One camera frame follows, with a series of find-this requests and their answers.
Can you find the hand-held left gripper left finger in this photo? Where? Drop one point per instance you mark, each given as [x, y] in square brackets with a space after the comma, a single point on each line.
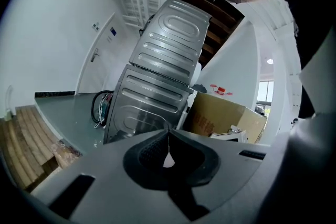
[131, 162]

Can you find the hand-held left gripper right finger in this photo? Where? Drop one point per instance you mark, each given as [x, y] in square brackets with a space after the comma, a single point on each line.
[210, 165]

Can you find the white box in carton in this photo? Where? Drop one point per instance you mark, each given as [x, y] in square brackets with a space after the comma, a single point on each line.
[233, 137]

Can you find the brown cardboard box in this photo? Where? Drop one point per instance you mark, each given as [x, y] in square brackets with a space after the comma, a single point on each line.
[218, 115]

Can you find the silver washing machine with ribbed panel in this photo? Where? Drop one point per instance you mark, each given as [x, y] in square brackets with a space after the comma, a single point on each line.
[147, 105]

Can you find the red and white plastic item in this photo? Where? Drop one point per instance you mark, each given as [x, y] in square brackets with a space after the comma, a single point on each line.
[221, 90]

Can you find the window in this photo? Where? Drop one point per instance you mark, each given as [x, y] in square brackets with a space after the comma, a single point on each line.
[264, 97]

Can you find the white door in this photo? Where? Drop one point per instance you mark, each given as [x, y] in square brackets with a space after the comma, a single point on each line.
[99, 60]

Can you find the wooden steps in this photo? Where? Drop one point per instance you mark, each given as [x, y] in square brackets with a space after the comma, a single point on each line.
[23, 144]

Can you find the round ceiling light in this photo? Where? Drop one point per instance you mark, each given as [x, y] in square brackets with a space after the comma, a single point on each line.
[270, 61]

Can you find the silver washing machine with oval panel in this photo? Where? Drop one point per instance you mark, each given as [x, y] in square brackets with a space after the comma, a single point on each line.
[170, 39]

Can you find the blue door sign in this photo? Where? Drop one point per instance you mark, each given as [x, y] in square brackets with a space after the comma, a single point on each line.
[113, 31]

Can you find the dark wooden shelf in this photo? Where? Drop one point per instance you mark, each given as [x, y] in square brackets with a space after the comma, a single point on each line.
[218, 23]

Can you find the wall switch panel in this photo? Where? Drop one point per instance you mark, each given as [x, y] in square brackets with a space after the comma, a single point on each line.
[95, 26]

